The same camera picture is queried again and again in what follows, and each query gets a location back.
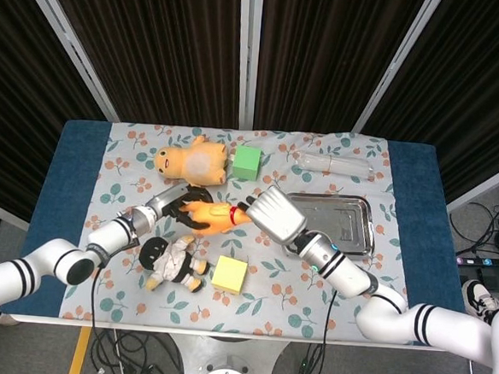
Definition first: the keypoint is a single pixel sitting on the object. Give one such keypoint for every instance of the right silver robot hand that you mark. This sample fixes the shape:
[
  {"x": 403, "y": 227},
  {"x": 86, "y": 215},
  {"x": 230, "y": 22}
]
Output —
[{"x": 277, "y": 216}]

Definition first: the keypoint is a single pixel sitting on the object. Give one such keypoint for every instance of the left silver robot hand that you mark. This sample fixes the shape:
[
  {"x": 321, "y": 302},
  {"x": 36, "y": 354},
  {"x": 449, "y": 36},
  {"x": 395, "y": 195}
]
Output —
[{"x": 164, "y": 204}]

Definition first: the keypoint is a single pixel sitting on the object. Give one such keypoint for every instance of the orange rubber chicken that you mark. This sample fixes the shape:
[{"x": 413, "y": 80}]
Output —
[{"x": 213, "y": 212}]

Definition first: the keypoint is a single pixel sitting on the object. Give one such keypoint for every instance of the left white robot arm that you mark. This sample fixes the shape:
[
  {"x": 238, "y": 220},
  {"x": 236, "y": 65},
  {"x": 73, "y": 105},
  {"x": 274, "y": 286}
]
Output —
[{"x": 109, "y": 237}]

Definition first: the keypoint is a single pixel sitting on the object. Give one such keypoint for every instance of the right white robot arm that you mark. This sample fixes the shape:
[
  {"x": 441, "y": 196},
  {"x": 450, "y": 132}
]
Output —
[{"x": 346, "y": 275}]

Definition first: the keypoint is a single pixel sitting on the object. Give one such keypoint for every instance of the orange plush bear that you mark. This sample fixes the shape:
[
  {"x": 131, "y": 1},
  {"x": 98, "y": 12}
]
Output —
[{"x": 191, "y": 161}]

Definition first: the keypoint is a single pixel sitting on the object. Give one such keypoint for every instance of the rectangular metal tray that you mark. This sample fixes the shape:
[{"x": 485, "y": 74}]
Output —
[{"x": 337, "y": 219}]

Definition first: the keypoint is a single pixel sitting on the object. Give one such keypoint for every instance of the floral patterned tablecloth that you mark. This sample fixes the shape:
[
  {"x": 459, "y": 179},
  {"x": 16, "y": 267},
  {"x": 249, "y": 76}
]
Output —
[{"x": 121, "y": 178}]

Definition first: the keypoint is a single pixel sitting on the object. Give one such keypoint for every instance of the black-haired doll in white coat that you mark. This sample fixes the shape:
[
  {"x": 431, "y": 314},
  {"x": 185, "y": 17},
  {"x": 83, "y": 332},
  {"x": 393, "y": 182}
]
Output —
[{"x": 169, "y": 262}]

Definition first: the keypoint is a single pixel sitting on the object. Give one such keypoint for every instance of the green cube block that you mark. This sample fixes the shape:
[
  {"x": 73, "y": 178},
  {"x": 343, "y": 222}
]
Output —
[{"x": 247, "y": 163}]

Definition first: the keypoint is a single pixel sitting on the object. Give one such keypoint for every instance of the yellow cube block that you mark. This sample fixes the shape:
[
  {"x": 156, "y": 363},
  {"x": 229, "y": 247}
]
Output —
[{"x": 229, "y": 275}]

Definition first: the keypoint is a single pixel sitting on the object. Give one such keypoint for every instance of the clear plastic bottle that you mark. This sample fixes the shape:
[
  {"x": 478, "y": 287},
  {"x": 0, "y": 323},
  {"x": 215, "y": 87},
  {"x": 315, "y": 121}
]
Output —
[{"x": 332, "y": 164}]

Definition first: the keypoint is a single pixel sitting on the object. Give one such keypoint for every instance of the blue table mat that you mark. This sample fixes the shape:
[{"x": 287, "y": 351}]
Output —
[{"x": 75, "y": 162}]

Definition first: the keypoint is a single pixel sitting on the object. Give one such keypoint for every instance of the dark ribbed partition panel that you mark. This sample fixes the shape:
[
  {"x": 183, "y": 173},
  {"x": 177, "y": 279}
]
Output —
[
  {"x": 327, "y": 51},
  {"x": 16, "y": 93},
  {"x": 475, "y": 83},
  {"x": 157, "y": 39}
]

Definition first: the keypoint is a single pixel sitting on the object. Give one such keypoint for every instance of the yellow floor tape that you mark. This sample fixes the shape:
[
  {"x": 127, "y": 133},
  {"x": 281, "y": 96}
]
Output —
[{"x": 79, "y": 355}]

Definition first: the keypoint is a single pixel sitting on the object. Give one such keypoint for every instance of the black power strip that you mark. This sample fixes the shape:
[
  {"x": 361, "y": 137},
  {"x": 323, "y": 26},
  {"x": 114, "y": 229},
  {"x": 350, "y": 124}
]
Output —
[{"x": 488, "y": 262}]

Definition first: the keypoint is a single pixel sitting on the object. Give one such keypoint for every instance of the white and black sneaker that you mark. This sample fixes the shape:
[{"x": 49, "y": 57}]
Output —
[{"x": 479, "y": 301}]

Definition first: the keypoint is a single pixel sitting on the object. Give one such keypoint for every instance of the grey table pedestal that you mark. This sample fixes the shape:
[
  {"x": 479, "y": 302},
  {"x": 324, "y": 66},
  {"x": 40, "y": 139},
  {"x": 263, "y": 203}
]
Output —
[{"x": 221, "y": 347}]

